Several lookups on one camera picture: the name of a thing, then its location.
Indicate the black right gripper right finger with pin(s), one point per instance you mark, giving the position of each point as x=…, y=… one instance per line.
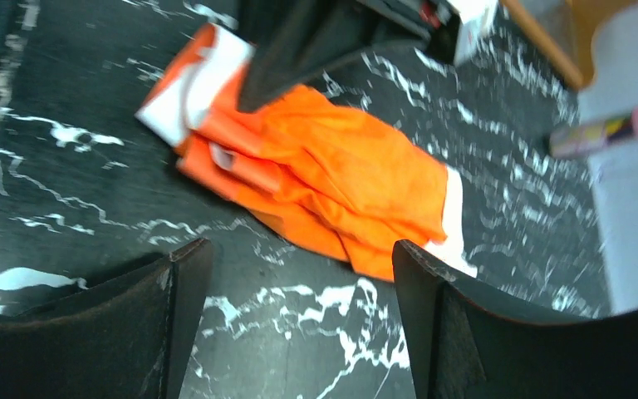
x=468, y=339

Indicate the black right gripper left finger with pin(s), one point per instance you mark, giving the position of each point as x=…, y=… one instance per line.
x=129, y=337

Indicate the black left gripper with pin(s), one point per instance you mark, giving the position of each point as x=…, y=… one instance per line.
x=296, y=41

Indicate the orange boxer underwear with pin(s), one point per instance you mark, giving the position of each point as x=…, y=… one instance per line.
x=334, y=180

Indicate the pink capped bottle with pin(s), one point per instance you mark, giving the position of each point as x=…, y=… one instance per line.
x=589, y=138

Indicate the orange wooden shelf rack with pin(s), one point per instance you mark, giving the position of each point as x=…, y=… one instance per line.
x=581, y=39

